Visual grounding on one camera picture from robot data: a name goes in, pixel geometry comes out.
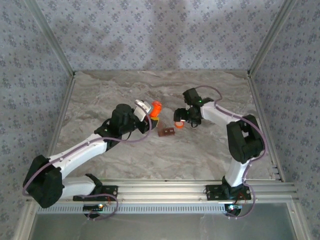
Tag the aluminium frame post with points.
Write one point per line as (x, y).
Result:
(300, 222)
(51, 37)
(270, 37)
(23, 222)

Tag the brown weekly pill organizer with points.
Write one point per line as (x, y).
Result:
(168, 132)

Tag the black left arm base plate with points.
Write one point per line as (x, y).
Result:
(110, 191)

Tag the aluminium side rail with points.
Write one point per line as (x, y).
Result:
(60, 125)
(257, 100)

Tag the small controller board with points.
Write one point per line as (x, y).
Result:
(233, 207)
(93, 207)

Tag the orange pill bottle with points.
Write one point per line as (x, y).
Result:
(156, 110)

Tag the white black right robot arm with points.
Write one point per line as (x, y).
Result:
(220, 115)

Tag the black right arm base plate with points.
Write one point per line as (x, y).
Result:
(212, 193)

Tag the aluminium mounting rail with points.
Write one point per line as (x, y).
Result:
(162, 191)

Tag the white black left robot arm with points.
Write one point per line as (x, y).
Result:
(75, 155)

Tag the grey metal panel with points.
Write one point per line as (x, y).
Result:
(162, 227)

